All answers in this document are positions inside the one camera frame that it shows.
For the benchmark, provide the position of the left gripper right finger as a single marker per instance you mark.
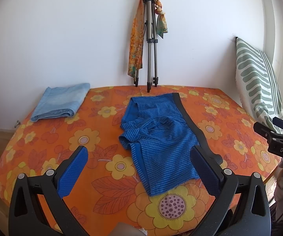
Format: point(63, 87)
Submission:
point(240, 206)

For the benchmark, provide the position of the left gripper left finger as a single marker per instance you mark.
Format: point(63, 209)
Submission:
point(26, 215)

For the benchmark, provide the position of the blue striped shorts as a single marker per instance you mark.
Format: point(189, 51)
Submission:
point(160, 134)

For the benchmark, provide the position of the right hand white glove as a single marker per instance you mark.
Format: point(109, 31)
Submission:
point(278, 194)

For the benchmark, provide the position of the green white striped pillow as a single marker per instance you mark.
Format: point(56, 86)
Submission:
point(257, 85)

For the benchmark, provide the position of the folded light blue jeans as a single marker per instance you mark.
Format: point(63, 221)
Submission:
point(60, 102)

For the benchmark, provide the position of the orange floral scarf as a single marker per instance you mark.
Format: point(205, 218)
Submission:
point(136, 41)

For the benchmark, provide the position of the green patterned scarf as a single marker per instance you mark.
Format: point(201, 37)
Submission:
point(161, 26)

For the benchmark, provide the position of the metal camera tripod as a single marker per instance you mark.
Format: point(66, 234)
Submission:
point(150, 37)

